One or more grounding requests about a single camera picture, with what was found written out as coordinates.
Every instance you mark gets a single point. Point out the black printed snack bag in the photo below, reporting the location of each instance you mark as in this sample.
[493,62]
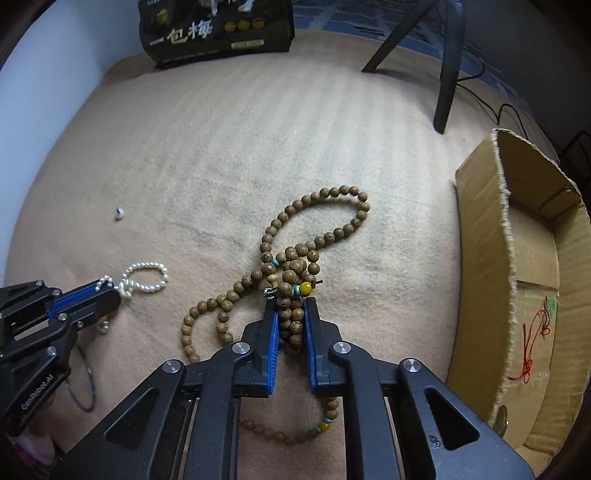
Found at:
[217,32]

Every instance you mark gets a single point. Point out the thin blue bangle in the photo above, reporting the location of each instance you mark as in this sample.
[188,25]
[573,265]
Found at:
[94,387]

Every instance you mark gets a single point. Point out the small silver bead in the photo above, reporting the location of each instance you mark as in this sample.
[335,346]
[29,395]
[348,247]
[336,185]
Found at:
[119,212]

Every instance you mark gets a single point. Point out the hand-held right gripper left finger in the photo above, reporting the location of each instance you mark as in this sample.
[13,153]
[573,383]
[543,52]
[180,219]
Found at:
[273,355]

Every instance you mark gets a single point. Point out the cardboard box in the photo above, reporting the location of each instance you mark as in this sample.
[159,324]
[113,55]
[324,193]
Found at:
[480,277]

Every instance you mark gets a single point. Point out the black tripod legs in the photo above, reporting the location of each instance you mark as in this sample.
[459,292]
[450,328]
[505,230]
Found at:
[450,69]

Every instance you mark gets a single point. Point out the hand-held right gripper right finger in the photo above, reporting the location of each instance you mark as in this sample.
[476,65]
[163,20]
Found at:
[311,355]

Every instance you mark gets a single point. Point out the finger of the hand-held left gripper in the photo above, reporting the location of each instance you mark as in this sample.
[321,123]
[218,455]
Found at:
[99,305]
[78,296]

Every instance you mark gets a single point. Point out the beige blanket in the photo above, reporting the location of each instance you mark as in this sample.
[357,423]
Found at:
[231,152]

